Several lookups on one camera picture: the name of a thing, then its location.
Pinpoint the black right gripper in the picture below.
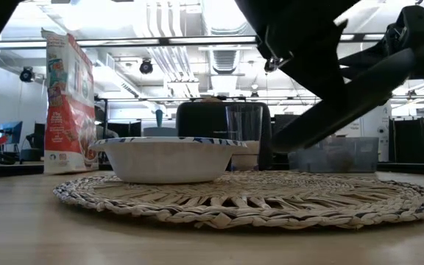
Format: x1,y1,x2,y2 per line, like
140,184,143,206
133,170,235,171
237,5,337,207
233,0,360,107

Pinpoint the black background box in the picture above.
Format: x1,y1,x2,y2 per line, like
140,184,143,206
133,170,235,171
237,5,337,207
272,113,298,138

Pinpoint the ceiling ventilation duct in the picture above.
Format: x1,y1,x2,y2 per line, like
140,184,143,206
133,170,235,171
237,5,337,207
209,49,242,75

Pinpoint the computer monitor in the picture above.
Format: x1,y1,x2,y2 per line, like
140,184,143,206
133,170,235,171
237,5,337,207
0,121,24,146

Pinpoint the white column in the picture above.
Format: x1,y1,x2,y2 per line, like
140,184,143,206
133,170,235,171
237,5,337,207
358,101,394,163

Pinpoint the blue patterned paper bowl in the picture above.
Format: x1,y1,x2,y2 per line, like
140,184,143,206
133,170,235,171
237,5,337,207
88,136,248,185

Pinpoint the round woven straw placemat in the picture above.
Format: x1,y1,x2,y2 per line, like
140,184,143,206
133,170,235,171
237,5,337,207
52,169,424,231

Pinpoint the light blue cup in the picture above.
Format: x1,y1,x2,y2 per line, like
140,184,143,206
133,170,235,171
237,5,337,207
142,126,179,138

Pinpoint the black partition panel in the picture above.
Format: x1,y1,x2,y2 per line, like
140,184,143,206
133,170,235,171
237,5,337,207
388,116,424,163

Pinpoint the black ceiling camera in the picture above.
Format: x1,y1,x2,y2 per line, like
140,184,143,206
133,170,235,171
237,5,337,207
18,66,36,83
264,57,283,74
139,58,155,76

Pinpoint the clear plastic container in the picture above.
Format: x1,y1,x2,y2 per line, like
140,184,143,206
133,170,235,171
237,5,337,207
288,136,380,174

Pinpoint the black two-slot toaster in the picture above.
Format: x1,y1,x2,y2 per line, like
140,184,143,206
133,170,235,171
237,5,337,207
175,100,274,172

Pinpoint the dark green plate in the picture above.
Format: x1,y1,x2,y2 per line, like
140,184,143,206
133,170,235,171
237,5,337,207
270,47,417,154

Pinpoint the clear glass with milk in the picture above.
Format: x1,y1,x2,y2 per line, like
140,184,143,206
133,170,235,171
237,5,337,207
225,104,264,172

